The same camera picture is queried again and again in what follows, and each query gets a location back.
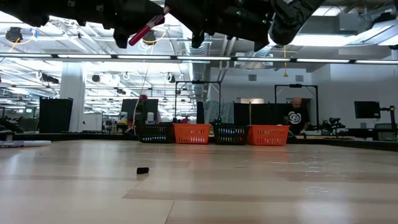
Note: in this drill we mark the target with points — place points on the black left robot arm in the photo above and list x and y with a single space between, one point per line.
37 9

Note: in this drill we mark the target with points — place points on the small black piece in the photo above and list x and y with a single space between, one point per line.
142 170

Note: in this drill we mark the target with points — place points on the silver round air duct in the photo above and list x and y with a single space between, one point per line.
199 77

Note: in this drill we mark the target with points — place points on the orange plastic mesh basket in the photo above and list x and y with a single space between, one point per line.
267 135
192 133

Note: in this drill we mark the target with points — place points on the white ceiling light panel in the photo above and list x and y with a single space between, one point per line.
370 34

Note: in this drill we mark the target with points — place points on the long ceiling light strip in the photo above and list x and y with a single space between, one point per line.
202 58

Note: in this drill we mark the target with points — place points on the black metal frame stand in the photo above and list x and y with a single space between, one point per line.
295 85
197 82

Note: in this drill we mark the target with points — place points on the black ceiling camera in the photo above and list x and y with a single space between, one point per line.
152 39
13 35

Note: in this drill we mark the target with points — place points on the background black robot arm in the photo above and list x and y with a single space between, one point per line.
217 120
332 123

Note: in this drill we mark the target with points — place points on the narrow black panel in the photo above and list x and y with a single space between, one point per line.
200 112

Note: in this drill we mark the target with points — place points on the red thin marker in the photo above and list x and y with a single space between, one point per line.
143 32

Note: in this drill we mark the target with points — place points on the black partition panel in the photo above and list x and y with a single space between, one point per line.
261 113

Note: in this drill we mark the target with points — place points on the white square column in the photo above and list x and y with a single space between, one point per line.
73 93

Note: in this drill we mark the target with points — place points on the black monitor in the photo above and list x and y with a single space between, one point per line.
367 109
130 107

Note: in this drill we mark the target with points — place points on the black plastic mesh basket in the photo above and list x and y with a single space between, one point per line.
230 134
155 133

